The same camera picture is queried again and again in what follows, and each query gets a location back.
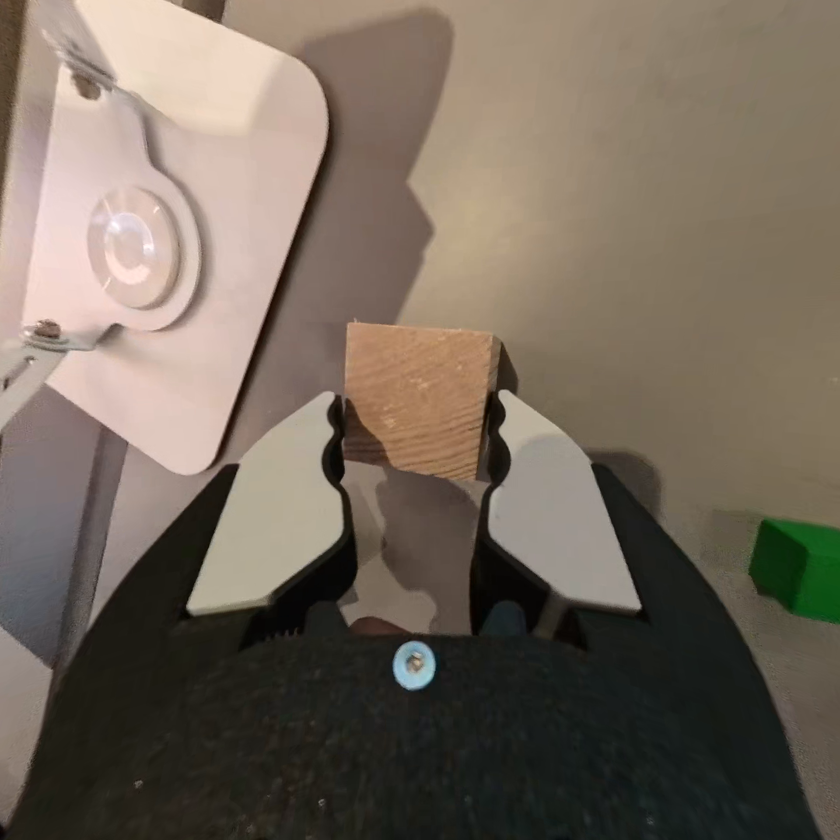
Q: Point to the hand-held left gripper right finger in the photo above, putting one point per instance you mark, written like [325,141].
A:
[558,518]

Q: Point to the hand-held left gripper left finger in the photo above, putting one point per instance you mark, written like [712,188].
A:
[279,518]

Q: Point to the medium plain wooden cube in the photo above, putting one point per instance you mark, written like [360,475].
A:
[420,407]

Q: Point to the green wooden cube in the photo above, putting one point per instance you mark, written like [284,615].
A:
[800,571]

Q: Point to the white document stand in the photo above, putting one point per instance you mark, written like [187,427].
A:
[151,262]

